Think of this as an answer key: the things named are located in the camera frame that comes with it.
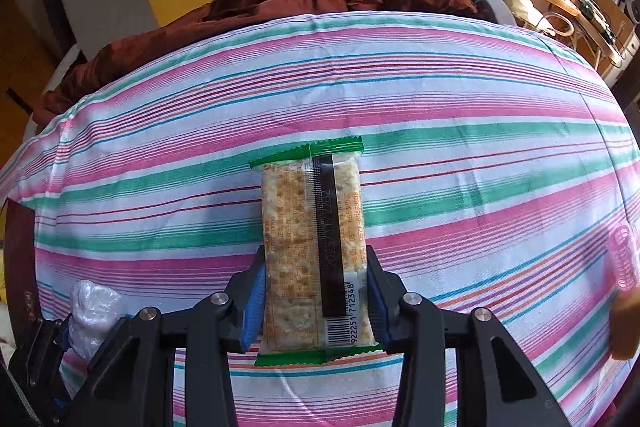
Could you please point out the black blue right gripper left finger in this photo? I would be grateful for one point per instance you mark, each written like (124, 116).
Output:
(131, 379)

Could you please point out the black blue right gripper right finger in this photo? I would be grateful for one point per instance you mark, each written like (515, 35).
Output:
(497, 385)

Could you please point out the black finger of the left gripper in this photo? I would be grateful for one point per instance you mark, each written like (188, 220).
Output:
(35, 371)

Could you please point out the clear plastic bag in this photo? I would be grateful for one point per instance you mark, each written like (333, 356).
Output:
(94, 311)

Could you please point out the cracker pack green ends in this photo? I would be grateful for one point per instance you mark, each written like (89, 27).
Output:
(316, 307)

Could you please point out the dark red storage box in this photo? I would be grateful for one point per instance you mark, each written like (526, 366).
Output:
(20, 267)

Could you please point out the yellow sponge block far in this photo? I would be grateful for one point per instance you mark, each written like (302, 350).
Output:
(625, 325)

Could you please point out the pink hair roller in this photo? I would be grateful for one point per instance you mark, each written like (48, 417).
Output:
(623, 257)

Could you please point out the striped colourful tablecloth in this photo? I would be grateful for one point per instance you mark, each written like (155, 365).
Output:
(495, 163)

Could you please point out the wooden side desk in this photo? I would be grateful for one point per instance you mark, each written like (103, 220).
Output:
(586, 34)

